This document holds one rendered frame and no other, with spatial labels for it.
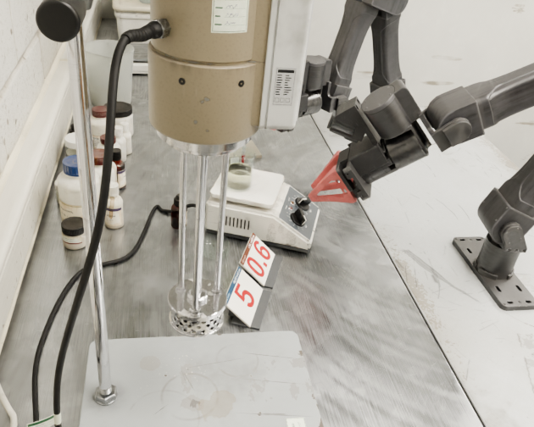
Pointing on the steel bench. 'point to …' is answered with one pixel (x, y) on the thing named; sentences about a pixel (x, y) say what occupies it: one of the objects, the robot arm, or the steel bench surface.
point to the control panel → (294, 212)
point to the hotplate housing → (258, 223)
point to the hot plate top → (262, 195)
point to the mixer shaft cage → (204, 318)
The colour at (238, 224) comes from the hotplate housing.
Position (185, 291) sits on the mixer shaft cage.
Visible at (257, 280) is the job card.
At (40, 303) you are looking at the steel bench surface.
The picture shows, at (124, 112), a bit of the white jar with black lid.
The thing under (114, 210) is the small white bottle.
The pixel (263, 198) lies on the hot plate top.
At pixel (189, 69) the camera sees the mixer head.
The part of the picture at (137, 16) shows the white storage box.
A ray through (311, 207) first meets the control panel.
